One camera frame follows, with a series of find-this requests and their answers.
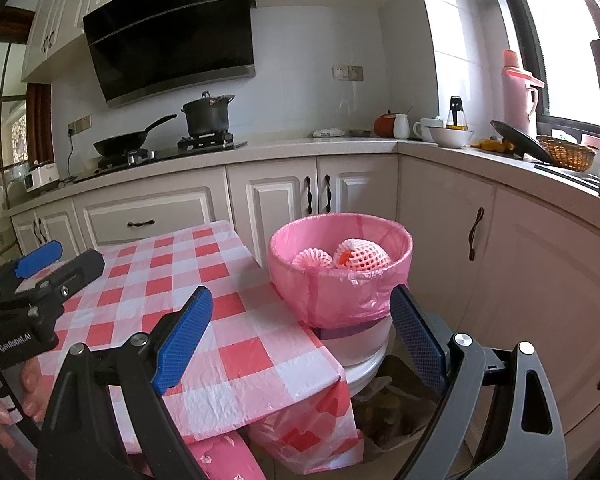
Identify clear plastic bag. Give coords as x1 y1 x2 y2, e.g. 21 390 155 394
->
352 354 449 454

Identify pink lined waste bin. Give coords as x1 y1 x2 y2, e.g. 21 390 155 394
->
267 212 414 344

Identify black wok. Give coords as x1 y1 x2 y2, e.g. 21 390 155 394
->
93 113 179 157

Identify wooden framed glass door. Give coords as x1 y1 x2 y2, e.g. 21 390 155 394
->
0 7 54 282

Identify pink foam fruit net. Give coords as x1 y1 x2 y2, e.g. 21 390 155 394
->
292 246 335 271

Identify black range hood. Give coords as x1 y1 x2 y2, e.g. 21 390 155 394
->
82 0 257 110

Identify white mug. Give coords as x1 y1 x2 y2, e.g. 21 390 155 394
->
412 117 446 141

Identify pink checked tablecloth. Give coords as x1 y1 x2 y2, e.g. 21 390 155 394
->
27 218 367 473

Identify red teapot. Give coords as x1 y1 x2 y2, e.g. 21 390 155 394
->
373 109 399 137

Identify wicker basket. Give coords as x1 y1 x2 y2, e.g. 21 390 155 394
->
536 134 599 172

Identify white cabinet drawer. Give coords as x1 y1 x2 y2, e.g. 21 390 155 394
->
82 187 226 251

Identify white pitcher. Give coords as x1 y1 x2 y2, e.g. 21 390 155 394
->
392 106 414 140

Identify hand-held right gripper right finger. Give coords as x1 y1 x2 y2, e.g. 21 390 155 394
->
388 283 569 480

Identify white rice cooker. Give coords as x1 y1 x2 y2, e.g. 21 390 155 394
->
23 160 61 194

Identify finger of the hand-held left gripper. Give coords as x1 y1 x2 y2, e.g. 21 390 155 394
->
0 241 64 302
0 249 106 312

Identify pink thermos jug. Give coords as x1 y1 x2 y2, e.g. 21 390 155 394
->
502 49 546 137

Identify black capped oil bottle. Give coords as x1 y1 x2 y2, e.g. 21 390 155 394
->
447 95 469 131

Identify black gas stove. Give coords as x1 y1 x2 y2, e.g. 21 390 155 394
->
72 132 249 182

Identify person's left hand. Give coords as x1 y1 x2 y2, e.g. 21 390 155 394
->
0 359 45 428

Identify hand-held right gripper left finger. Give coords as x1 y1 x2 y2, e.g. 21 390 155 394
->
35 285 215 480

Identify black lidded stock pot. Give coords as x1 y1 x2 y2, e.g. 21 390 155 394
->
181 90 236 137

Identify pink floral cushion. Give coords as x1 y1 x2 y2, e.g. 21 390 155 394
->
184 429 269 480

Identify yellow fruit peel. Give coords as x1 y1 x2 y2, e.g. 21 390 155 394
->
469 138 516 155

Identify black pan lid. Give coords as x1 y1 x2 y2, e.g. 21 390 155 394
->
489 119 557 164

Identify white lower kitchen cabinets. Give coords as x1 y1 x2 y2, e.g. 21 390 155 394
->
10 152 600 457

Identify white bowl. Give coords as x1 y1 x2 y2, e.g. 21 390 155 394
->
427 126 475 150

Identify double wall outlet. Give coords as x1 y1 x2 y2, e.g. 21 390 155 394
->
332 64 364 82

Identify foam net fruits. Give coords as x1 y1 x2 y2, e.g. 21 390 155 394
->
331 238 392 275

